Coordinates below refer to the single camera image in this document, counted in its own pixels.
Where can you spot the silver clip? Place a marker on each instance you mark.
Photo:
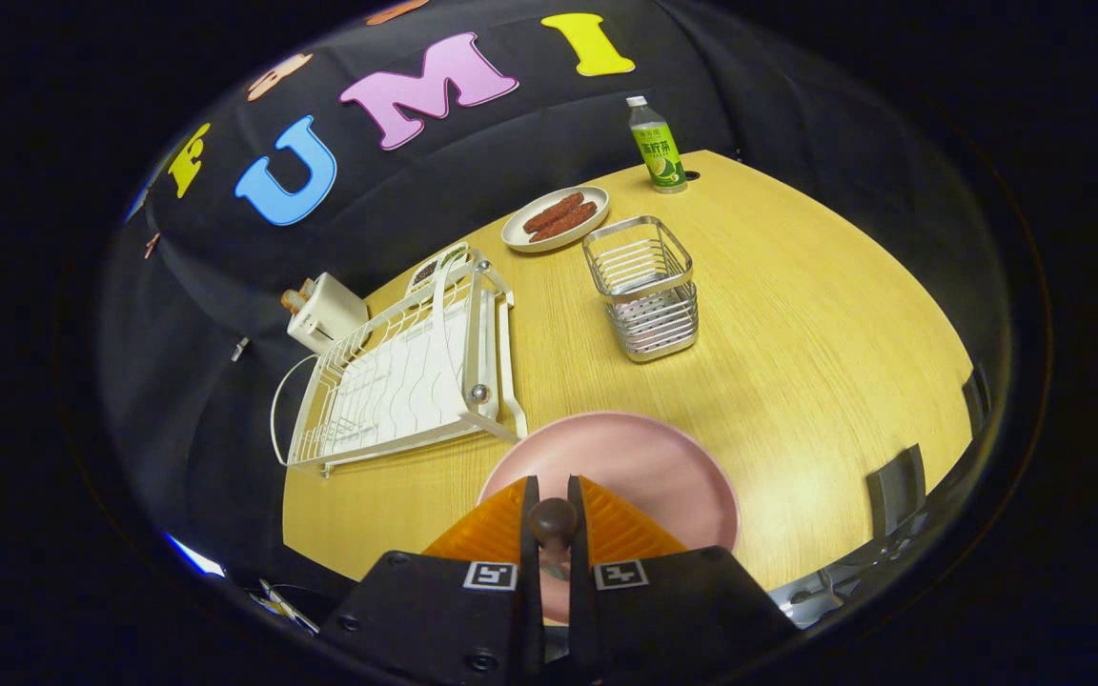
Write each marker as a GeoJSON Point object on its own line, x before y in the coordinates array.
{"type": "Point", "coordinates": [239, 349]}

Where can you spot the pink plate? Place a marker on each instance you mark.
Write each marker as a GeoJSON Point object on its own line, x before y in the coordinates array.
{"type": "Point", "coordinates": [644, 467]}

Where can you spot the grey chair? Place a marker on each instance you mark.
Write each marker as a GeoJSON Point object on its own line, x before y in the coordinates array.
{"type": "Point", "coordinates": [978, 400]}
{"type": "Point", "coordinates": [897, 491]}

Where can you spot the white oval plate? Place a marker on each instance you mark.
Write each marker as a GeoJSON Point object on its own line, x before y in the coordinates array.
{"type": "Point", "coordinates": [516, 233]}

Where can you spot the green label drink bottle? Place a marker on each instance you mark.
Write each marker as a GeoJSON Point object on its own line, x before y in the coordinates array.
{"type": "Point", "coordinates": [660, 152]}

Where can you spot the grey metal frame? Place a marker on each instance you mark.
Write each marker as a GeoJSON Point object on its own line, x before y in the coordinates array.
{"type": "Point", "coordinates": [835, 581]}

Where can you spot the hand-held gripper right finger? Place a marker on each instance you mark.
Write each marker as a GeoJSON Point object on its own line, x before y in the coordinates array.
{"type": "Point", "coordinates": [579, 610]}

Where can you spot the small patterned dish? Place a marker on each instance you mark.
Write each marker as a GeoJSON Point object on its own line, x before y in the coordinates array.
{"type": "Point", "coordinates": [430, 269]}

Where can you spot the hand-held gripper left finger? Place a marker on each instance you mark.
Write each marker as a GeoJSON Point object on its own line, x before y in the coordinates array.
{"type": "Point", "coordinates": [531, 572]}

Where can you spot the lit computer screen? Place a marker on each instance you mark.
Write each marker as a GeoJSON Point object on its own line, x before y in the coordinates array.
{"type": "Point", "coordinates": [196, 560]}

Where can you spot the white metal stand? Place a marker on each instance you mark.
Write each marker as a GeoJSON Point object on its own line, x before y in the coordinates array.
{"type": "Point", "coordinates": [282, 605]}

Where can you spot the white toaster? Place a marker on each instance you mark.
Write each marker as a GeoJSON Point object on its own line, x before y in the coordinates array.
{"type": "Point", "coordinates": [330, 314]}

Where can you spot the toast slice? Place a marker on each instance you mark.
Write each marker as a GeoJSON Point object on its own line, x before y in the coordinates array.
{"type": "Point", "coordinates": [294, 301]}

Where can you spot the orange clip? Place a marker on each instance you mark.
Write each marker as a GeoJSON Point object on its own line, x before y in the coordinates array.
{"type": "Point", "coordinates": [152, 246]}

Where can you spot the brown sausage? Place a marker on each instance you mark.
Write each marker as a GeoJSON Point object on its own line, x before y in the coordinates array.
{"type": "Point", "coordinates": [551, 211]}
{"type": "Point", "coordinates": [570, 221]}

